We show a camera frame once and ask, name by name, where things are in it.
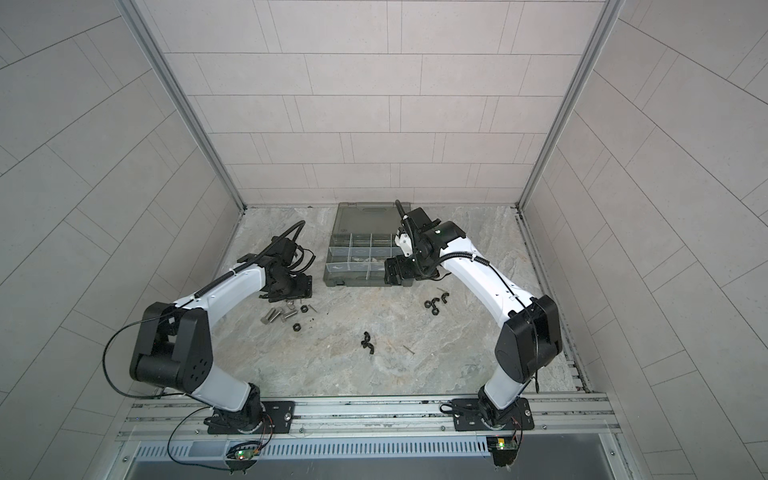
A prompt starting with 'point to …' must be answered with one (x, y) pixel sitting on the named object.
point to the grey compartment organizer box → (362, 240)
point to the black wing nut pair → (366, 343)
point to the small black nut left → (304, 308)
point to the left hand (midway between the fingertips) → (309, 287)
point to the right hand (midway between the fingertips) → (399, 278)
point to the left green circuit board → (247, 454)
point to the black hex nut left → (296, 327)
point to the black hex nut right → (435, 311)
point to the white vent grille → (222, 450)
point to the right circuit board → (503, 448)
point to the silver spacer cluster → (271, 314)
